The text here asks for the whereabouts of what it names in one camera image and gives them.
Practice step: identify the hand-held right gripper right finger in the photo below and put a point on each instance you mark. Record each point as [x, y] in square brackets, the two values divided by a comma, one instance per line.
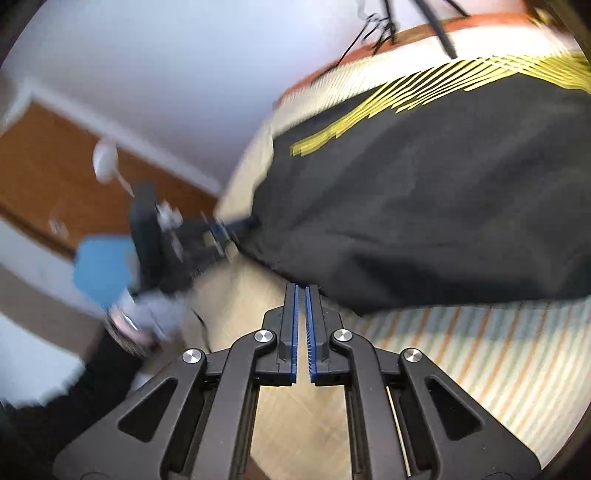
[309, 337]

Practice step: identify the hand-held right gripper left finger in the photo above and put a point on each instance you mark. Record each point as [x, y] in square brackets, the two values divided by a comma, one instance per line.
[295, 337]

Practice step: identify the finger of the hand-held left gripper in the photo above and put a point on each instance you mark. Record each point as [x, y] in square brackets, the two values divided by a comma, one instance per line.
[238, 228]

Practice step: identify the black pants with yellow stripes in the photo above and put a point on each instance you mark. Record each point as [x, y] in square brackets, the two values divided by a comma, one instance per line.
[415, 207]

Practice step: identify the person's left forearm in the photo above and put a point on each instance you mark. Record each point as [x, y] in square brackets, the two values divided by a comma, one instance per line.
[69, 401]

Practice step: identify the person's left hand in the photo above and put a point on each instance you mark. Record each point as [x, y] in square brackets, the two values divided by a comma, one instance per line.
[157, 316]

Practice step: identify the blue object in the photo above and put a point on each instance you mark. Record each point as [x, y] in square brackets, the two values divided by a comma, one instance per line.
[104, 270]

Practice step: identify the white round object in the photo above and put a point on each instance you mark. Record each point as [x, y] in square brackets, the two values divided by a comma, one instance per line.
[105, 160]

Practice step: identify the wristwatch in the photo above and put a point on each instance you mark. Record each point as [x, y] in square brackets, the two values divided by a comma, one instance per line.
[127, 332]

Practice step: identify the striped bed sheet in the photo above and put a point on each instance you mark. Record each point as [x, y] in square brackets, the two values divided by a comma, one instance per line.
[461, 360]

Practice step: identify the black tripod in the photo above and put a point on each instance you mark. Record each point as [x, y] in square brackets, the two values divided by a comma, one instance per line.
[441, 27]

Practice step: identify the wall outlet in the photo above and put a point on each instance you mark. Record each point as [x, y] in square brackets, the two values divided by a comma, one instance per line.
[58, 227]

